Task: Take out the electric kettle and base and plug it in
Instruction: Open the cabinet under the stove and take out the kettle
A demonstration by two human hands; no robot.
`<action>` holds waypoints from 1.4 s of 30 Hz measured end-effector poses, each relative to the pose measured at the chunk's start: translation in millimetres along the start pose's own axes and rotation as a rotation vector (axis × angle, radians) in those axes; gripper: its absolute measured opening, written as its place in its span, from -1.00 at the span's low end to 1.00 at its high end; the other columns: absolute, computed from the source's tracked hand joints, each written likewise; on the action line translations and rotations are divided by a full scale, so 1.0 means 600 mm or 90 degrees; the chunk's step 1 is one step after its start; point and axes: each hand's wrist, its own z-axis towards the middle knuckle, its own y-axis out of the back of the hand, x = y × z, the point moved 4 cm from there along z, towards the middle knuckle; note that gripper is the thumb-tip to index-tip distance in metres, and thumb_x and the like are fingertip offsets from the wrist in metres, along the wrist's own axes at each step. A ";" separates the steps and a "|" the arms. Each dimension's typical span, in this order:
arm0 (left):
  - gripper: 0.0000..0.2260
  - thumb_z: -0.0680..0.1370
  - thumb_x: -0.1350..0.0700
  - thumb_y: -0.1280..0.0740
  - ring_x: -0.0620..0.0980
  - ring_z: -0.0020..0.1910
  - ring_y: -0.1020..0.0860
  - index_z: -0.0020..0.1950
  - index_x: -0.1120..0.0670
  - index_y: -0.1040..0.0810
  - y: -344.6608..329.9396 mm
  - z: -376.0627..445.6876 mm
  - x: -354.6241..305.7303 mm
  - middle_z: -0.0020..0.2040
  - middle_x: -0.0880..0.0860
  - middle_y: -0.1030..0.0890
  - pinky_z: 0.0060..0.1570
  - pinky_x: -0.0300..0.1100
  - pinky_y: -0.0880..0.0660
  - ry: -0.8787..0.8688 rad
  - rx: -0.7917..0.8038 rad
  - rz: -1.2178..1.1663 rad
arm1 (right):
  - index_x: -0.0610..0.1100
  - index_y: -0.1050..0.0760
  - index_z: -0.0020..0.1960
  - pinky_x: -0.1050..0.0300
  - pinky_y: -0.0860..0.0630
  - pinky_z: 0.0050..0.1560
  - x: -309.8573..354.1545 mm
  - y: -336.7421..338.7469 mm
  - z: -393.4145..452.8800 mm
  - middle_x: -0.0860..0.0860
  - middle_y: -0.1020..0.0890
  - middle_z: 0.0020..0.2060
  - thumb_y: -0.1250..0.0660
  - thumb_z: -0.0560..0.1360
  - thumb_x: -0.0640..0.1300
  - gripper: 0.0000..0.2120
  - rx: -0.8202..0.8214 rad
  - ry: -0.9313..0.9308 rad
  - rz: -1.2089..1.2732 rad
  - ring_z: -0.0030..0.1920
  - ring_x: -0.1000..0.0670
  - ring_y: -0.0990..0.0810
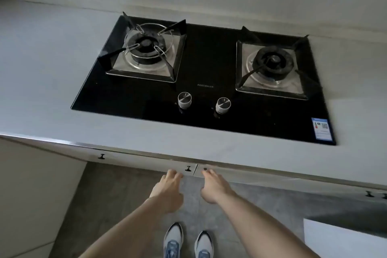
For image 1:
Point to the white refrigerator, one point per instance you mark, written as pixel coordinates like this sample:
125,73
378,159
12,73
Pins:
347,242

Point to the person's left forearm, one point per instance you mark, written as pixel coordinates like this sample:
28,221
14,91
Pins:
127,236

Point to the person's left hand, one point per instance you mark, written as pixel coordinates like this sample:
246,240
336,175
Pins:
166,191

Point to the person's left shoe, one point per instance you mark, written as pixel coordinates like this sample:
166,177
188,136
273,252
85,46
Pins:
173,239

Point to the person's right hand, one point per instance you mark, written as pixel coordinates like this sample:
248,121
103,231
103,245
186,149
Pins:
216,189

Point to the white sink cabinet panel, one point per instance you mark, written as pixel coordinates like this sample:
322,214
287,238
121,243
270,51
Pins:
30,191

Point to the person's right forearm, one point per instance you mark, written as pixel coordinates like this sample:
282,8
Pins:
266,230

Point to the plain black gas burner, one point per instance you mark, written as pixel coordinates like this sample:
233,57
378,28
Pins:
273,61

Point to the silver stove knob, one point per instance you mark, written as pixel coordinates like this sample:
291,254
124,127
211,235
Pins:
223,105
184,99

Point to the black glass gas stove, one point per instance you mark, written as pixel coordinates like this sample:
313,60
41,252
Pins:
205,55

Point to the white kitchen countertop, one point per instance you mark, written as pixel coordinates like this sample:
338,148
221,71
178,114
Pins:
45,70

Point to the blue energy label sticker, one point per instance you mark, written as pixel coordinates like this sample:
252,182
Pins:
322,129

